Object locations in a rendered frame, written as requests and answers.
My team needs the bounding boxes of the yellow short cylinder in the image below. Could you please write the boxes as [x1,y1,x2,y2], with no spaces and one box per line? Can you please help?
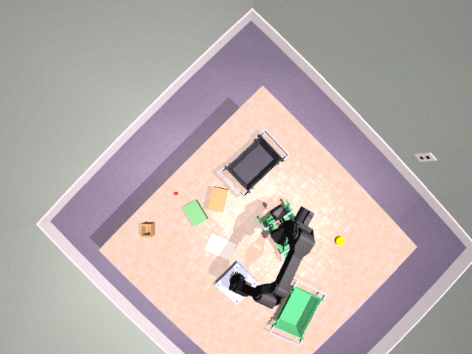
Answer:
[334,235,345,246]

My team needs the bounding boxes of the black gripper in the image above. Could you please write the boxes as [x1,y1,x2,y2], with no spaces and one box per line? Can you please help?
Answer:
[271,205,294,233]

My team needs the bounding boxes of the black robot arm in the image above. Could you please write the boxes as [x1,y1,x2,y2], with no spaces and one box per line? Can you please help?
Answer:
[229,206,315,309]

